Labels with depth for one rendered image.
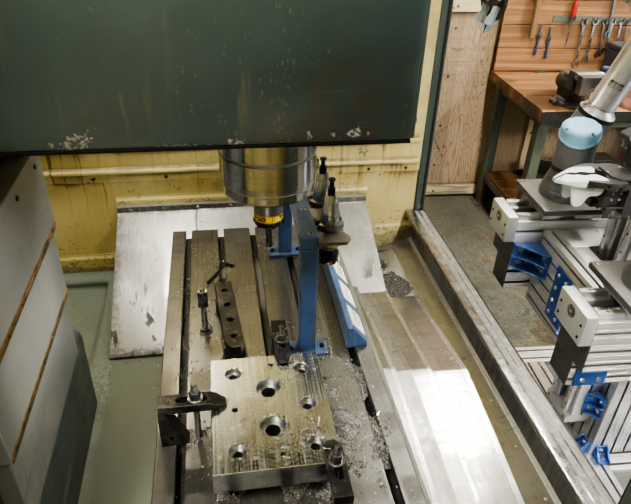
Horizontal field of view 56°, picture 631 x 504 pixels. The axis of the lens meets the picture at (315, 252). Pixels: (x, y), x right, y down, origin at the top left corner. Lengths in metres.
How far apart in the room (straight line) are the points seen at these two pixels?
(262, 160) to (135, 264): 1.21
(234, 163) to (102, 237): 1.37
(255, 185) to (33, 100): 0.32
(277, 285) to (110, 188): 0.77
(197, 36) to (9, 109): 0.26
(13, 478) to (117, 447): 0.57
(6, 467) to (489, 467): 1.02
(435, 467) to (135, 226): 1.27
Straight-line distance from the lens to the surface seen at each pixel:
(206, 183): 2.13
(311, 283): 1.31
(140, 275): 2.03
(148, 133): 0.84
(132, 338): 1.92
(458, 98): 4.02
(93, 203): 2.20
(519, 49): 3.98
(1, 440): 1.06
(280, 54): 0.81
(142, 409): 1.75
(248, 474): 1.12
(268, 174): 0.91
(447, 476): 1.48
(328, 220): 1.29
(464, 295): 1.87
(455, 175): 4.23
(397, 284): 2.12
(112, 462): 1.65
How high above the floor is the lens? 1.87
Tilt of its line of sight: 33 degrees down
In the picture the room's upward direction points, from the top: 2 degrees clockwise
